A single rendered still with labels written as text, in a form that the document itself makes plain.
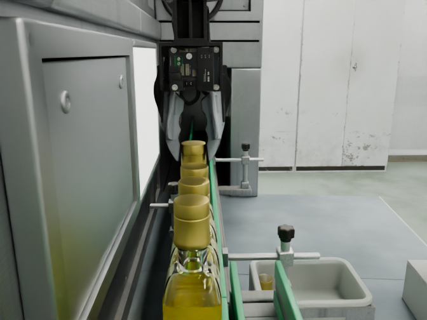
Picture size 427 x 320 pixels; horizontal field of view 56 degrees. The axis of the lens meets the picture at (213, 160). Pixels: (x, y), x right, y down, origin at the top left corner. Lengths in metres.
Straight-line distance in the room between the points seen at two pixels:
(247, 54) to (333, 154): 3.22
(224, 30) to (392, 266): 0.91
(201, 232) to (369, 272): 0.80
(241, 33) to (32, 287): 1.21
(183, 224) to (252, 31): 1.16
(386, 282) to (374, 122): 3.65
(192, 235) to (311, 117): 4.08
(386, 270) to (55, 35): 0.98
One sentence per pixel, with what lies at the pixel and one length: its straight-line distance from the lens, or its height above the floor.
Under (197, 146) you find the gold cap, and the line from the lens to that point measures 0.52.
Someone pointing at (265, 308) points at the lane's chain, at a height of 0.88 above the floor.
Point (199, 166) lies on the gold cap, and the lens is 0.48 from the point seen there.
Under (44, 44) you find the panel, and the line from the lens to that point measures 0.37.
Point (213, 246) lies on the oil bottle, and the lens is 0.45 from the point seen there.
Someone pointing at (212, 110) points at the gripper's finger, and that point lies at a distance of 0.50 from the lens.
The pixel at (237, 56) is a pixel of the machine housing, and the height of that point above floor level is 1.28.
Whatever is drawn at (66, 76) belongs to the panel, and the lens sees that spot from 0.43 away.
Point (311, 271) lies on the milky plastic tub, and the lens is 0.97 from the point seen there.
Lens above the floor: 1.29
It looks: 15 degrees down
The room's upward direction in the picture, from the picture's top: straight up
